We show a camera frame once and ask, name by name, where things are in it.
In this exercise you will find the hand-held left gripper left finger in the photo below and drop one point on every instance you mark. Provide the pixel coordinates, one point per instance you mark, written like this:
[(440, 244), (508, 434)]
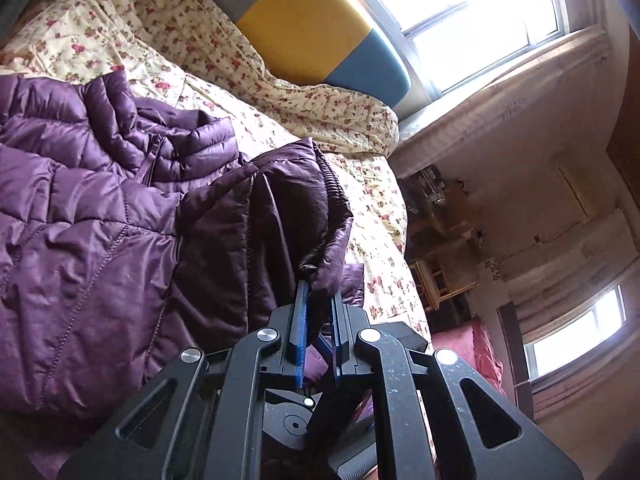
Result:
[(301, 340)]

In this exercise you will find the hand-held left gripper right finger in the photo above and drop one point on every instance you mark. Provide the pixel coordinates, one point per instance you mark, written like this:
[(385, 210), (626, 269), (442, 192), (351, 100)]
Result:
[(339, 345)]

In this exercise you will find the purple puffer jacket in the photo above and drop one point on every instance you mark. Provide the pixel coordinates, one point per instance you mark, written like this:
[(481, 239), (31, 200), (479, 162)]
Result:
[(100, 235)]

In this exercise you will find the wooden chair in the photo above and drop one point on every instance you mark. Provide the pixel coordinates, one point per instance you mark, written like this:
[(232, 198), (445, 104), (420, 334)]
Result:
[(442, 280)]

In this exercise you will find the pink blanket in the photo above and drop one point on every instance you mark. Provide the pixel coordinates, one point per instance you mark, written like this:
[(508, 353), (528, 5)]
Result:
[(475, 360)]

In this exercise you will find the dark wooden headboard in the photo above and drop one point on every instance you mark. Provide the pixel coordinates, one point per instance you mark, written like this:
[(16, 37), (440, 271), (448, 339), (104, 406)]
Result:
[(515, 355)]

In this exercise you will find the cluttered side table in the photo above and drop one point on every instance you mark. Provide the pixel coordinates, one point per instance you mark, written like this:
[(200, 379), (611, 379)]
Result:
[(425, 190)]

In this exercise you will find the small window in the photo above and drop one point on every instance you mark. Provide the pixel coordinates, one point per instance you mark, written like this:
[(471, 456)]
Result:
[(575, 335)]

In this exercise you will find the beige door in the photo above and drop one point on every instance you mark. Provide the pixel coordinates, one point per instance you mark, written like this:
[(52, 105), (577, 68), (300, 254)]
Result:
[(585, 190)]

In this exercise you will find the pale floral curtain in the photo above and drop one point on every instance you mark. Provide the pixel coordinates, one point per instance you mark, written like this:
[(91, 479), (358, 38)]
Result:
[(500, 95)]

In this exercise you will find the floral quilt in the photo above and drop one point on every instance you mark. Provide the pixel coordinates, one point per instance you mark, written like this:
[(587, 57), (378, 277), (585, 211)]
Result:
[(200, 50)]

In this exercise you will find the grey yellow blue headboard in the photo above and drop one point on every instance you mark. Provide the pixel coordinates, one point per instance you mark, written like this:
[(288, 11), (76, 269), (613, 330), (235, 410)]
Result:
[(310, 25)]

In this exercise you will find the large window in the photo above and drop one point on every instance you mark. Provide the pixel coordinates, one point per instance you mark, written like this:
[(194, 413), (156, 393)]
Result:
[(475, 5)]

